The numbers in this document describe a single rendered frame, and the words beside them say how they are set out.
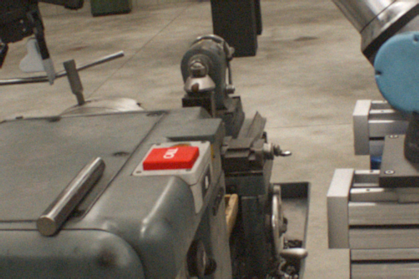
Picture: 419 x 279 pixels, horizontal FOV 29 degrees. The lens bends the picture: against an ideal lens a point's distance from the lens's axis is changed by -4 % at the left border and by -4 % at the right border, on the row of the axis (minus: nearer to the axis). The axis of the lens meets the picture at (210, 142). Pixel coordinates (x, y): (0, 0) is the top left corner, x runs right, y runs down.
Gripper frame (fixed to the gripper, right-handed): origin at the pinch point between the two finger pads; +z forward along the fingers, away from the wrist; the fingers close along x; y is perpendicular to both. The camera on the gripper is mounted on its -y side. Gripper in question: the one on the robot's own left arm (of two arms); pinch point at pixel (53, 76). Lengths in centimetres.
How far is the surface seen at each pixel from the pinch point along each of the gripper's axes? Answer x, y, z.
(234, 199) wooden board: -31, -30, 43
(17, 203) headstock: 59, 7, 6
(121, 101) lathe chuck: 1.4, -10.5, 8.2
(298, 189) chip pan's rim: -126, -66, 77
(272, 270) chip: -69, -40, 79
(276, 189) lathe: -62, -45, 54
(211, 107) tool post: -51, -33, 25
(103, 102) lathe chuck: 2.3, -7.3, 7.1
